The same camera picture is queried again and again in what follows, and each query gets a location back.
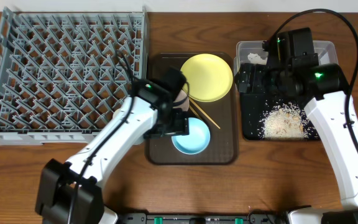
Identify white tissue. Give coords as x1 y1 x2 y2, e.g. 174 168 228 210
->
247 53 267 65

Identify white pink shallow bowl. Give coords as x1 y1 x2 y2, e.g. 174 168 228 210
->
173 90 190 111

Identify light blue bowl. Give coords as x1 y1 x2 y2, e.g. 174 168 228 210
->
172 118 211 155

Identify rice and food scraps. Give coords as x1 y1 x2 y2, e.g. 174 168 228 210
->
258 103 314 141

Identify pale green cup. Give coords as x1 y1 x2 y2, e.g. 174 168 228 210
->
112 108 120 119

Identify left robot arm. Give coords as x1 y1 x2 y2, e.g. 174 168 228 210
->
35 78 189 223

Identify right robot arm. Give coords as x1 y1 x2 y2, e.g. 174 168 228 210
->
234 63 358 224

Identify clear plastic waste bin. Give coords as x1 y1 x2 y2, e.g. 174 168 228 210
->
233 40 338 75

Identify grey plastic dishwasher rack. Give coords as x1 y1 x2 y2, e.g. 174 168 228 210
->
0 8 149 146

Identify wooden chopstick lower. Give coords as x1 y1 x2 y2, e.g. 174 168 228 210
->
189 106 202 119

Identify wooden chopstick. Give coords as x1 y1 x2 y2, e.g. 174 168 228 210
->
189 106 202 119
189 98 221 129

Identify wooden chopstick upper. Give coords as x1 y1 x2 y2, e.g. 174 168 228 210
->
189 98 221 129

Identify dark brown serving tray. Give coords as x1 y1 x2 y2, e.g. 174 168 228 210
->
145 52 239 166

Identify black rectangular tray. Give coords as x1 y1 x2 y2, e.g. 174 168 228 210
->
239 94 319 141

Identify yellow round plate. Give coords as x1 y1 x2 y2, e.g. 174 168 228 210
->
180 54 233 103

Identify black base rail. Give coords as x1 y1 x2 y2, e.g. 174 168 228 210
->
117 211 289 224

